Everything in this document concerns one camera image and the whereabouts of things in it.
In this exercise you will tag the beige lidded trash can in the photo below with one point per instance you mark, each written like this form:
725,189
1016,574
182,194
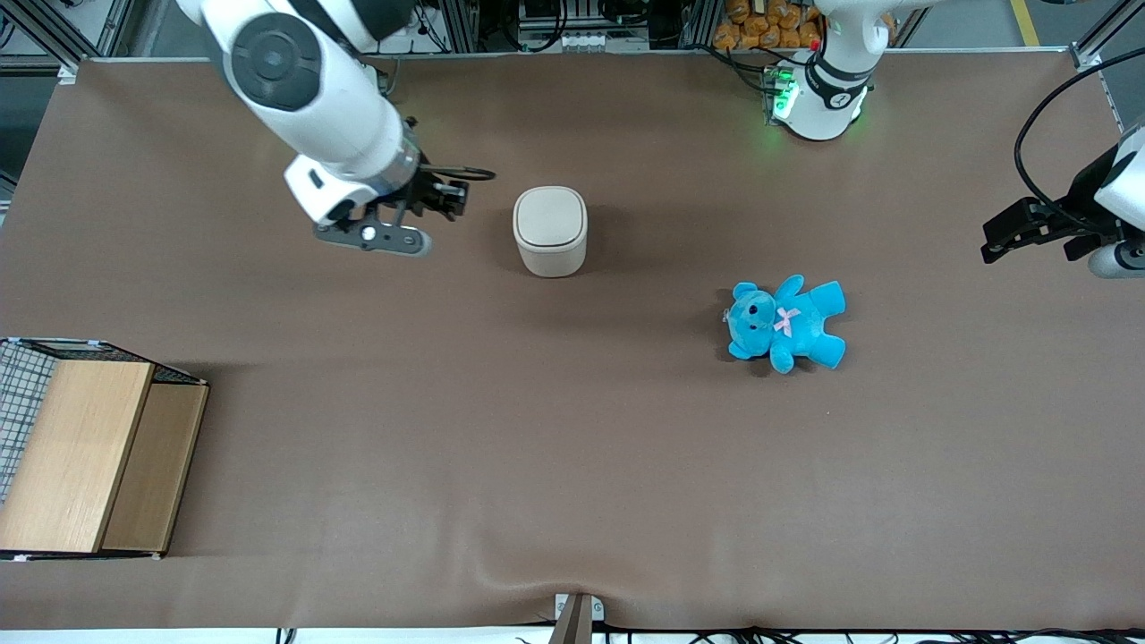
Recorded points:
550,224

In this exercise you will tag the wooden shelf board box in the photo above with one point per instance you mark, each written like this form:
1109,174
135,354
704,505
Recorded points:
80,447

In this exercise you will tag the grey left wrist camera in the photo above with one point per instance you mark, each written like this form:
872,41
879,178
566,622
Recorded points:
1118,259

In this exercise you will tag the aluminium frame post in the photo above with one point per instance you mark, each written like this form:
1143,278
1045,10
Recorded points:
1096,40

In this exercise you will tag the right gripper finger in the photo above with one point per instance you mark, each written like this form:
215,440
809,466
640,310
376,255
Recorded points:
454,190
449,210

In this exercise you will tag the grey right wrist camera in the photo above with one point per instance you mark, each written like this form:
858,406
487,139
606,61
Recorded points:
385,237

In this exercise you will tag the blue teddy bear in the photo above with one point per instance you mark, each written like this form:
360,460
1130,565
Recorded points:
796,326

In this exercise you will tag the metal table clamp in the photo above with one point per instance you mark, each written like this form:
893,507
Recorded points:
577,622

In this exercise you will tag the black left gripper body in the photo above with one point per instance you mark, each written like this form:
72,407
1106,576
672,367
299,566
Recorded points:
1080,211

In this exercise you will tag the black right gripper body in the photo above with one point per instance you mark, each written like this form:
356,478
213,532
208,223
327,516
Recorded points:
427,193

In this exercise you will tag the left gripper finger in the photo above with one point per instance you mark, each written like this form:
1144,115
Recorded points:
1009,219
1002,250

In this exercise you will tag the orange plush toy pile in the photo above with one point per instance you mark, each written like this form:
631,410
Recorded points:
760,31

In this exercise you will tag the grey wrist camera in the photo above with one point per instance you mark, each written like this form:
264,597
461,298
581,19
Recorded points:
1118,259
385,237

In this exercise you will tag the white power strip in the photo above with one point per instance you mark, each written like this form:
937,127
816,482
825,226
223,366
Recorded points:
581,40

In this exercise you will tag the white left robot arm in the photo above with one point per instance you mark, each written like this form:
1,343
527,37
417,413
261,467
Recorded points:
832,89

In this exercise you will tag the brown table cover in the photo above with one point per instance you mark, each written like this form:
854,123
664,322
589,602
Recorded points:
537,447

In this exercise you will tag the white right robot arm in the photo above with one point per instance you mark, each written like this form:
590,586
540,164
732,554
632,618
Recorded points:
313,98

